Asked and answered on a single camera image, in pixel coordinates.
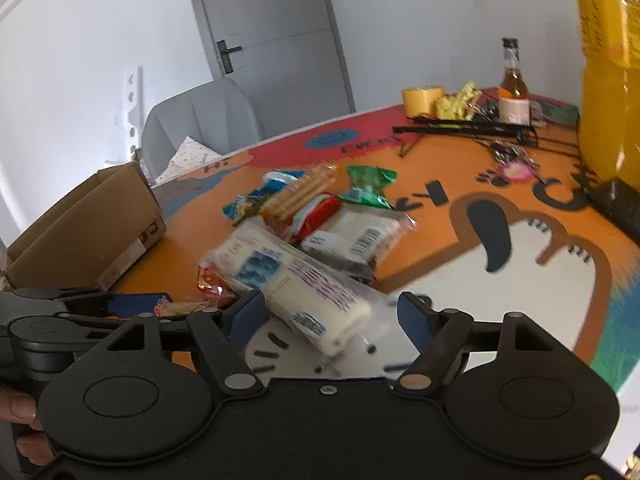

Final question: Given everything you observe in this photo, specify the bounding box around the red and white snack packet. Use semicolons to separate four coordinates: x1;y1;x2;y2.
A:
280;194;343;243

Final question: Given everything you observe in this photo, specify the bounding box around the pink fluffy keyring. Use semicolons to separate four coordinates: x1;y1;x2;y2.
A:
497;160;533;183

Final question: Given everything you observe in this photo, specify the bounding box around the grey chair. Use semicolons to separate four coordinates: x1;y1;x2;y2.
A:
141;78;263;186

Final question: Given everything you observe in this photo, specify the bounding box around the glass bottle with amber liquid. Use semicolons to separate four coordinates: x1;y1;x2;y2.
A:
499;37;531;125

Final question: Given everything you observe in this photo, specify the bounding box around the dotted cream pillow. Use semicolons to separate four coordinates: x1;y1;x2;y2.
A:
155;136;223;186

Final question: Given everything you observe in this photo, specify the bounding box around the person's left hand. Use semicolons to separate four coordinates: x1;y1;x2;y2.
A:
0;389;55;467

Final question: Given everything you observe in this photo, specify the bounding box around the black box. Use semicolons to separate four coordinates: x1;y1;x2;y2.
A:
587;180;640;247

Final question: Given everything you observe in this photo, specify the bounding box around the yellow tape roll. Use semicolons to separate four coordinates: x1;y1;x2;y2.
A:
402;86;443;118

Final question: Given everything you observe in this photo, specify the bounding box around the clear cracker packet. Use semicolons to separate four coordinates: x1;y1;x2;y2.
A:
260;162;346;226

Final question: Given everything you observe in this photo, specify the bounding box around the small red snack packet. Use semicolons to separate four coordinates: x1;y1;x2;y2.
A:
195;265;238;308

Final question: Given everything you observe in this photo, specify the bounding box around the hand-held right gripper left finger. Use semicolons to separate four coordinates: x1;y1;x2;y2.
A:
107;290;267;397

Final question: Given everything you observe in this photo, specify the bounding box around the cardboard box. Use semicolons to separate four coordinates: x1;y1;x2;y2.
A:
0;162;167;293

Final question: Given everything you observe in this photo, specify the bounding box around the yellow-green crumpled packet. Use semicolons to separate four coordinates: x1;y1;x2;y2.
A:
434;81;482;121

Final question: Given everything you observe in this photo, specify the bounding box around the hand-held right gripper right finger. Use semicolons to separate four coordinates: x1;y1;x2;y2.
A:
397;291;538;401

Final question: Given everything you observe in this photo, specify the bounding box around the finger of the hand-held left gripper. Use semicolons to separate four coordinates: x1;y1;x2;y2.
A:
52;311;138;335
14;287;170;319

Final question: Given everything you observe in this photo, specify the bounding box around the black door handle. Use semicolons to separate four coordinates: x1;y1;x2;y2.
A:
216;40;243;73

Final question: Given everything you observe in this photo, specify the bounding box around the long white bread packet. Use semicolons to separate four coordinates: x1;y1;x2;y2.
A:
200;222;373;358

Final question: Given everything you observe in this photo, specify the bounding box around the bunch of keys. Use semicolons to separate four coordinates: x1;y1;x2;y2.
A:
487;140;521;162

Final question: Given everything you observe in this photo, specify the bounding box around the grey door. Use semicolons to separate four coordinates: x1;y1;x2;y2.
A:
182;0;358;116

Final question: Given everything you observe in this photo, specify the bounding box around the small pale snack packet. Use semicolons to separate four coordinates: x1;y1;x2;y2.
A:
155;297;213;317

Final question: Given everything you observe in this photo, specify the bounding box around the white perforated board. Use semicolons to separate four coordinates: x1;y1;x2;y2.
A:
112;65;146;161

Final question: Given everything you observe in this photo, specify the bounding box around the blue and green snack packet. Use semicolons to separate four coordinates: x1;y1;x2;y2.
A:
222;192;273;223

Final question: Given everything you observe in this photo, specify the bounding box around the large yellow drink bottle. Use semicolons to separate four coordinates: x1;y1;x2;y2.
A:
575;0;640;186

